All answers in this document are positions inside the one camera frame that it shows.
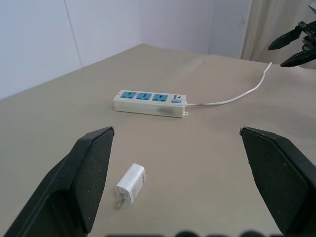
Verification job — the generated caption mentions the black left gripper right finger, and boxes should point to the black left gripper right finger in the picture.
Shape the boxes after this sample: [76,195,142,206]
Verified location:
[239,126,316,237]

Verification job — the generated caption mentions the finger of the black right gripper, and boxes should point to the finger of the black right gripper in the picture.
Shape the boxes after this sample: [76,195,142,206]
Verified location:
[280,47,316,68]
[268,24,308,51]

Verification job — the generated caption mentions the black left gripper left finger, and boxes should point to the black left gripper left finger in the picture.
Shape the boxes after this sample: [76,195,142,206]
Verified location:
[0,126,115,237]

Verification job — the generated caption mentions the white plug adapter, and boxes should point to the white plug adapter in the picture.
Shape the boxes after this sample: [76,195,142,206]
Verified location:
[114,162,147,209]

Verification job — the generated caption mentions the white power strip blue sockets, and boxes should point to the white power strip blue sockets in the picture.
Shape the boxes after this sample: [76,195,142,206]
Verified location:
[113,89,190,119]

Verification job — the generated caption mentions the beige curtain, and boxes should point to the beige curtain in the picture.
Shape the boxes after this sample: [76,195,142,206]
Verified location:
[240,0,316,65]

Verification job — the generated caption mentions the beige tablecloth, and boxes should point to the beige tablecloth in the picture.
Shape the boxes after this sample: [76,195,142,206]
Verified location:
[0,43,316,237]

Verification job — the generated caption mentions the white power strip cable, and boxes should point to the white power strip cable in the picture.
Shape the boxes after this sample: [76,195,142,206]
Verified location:
[186,62,273,107]

